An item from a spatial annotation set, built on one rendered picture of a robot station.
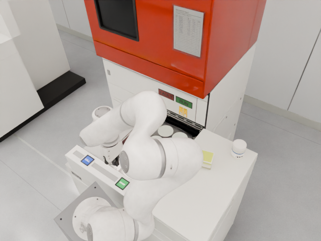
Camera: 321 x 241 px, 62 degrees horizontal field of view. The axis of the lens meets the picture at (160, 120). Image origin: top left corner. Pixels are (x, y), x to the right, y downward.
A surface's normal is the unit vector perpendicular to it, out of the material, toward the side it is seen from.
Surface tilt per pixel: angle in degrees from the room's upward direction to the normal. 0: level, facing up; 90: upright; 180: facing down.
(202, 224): 0
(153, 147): 29
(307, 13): 90
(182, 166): 72
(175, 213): 0
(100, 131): 59
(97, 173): 0
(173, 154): 40
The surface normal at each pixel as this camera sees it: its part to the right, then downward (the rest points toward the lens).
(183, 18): -0.58, 0.59
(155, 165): 0.49, 0.13
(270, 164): -0.04, -0.70
